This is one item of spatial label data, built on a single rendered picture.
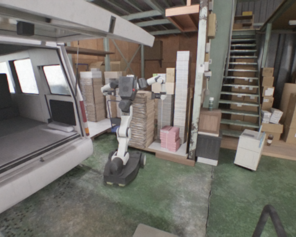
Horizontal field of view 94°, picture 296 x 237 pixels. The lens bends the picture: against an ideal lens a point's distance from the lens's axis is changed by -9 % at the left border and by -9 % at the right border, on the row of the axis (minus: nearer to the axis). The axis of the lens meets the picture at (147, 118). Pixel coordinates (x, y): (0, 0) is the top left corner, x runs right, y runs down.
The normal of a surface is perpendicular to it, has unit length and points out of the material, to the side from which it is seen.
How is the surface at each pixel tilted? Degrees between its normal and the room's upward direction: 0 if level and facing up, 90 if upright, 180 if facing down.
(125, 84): 78
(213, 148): 90
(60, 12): 106
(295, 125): 90
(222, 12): 90
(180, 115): 90
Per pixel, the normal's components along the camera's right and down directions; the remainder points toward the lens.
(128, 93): -0.13, 0.09
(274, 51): -0.62, 0.24
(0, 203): 0.87, 0.15
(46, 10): 0.84, 0.40
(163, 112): -0.44, 0.27
